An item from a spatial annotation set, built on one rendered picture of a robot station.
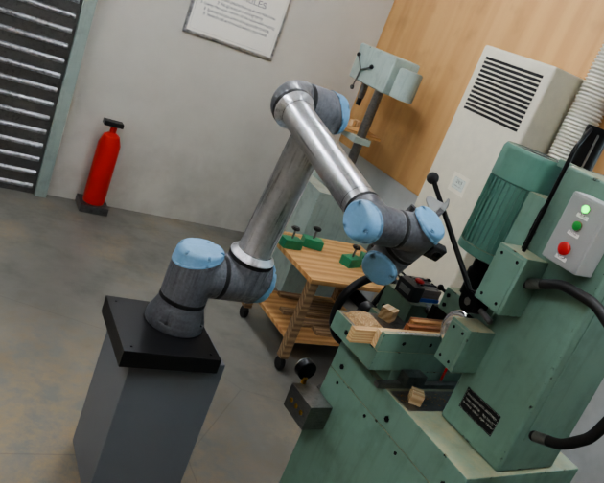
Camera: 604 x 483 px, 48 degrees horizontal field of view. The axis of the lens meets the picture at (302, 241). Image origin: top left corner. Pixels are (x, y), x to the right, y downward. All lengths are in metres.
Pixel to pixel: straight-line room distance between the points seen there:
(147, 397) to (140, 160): 2.71
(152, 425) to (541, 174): 1.36
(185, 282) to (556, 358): 1.06
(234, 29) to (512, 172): 3.03
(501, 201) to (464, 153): 1.77
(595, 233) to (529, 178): 0.32
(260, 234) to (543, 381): 0.92
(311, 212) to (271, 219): 2.04
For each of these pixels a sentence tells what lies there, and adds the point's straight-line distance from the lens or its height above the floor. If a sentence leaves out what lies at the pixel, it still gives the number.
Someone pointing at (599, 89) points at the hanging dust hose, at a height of 1.77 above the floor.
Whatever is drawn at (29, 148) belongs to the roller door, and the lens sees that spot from 4.49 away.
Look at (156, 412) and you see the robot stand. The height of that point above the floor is 0.36.
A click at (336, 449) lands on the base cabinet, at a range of 2.03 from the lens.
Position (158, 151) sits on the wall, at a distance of 4.64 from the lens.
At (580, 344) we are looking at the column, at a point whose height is 1.17.
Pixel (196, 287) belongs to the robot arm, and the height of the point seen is 0.77.
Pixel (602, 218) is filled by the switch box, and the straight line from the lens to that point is 1.54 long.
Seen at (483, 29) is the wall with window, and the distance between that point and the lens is 4.22.
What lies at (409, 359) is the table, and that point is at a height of 0.88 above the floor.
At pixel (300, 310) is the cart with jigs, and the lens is 3.24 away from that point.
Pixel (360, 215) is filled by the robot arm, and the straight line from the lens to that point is 1.45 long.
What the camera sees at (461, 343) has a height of 1.04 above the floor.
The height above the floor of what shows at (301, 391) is 0.62.
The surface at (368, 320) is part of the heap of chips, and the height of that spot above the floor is 0.93.
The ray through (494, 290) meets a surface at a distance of 1.65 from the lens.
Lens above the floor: 1.61
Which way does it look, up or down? 18 degrees down
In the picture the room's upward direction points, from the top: 22 degrees clockwise
